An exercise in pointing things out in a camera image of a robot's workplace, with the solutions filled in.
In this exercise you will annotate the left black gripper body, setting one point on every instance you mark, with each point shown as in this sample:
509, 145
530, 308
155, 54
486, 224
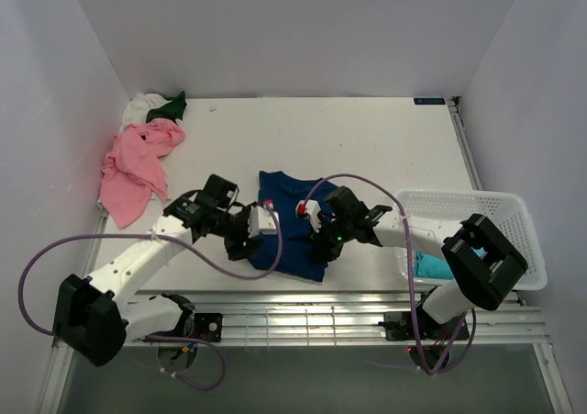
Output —
234, 228

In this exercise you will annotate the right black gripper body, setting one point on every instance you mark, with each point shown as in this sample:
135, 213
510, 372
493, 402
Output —
333, 235

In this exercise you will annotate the navy blue printed t-shirt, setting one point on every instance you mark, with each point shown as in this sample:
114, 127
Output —
285, 192

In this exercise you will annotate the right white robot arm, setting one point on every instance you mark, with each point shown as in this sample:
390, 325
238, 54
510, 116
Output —
485, 265

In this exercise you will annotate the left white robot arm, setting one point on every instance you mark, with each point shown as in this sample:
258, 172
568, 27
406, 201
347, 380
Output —
96, 314

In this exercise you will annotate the rolled turquoise t-shirt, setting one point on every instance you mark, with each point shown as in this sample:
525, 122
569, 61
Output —
431, 267

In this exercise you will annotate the pink t-shirt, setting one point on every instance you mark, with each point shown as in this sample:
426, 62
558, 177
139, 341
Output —
132, 171

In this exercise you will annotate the dark green t-shirt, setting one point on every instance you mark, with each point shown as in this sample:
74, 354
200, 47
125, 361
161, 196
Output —
172, 110

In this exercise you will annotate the blue label sticker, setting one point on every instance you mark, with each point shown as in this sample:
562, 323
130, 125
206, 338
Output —
429, 101

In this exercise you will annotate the white t-shirt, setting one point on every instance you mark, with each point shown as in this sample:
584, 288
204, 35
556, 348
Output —
139, 106

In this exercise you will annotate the white plastic basket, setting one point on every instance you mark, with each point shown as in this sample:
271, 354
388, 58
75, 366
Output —
507, 212

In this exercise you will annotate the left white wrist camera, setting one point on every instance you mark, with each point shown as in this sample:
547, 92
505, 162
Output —
263, 220

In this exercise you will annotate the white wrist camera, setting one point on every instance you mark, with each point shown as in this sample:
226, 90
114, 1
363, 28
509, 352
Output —
263, 220
311, 211

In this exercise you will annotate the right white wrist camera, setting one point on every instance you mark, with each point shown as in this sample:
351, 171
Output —
311, 211

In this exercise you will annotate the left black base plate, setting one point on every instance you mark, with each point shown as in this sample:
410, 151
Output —
203, 326

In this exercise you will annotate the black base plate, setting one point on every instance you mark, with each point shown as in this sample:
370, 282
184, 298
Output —
203, 326
398, 326

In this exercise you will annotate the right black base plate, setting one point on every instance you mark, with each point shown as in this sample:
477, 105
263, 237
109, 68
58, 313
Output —
398, 326

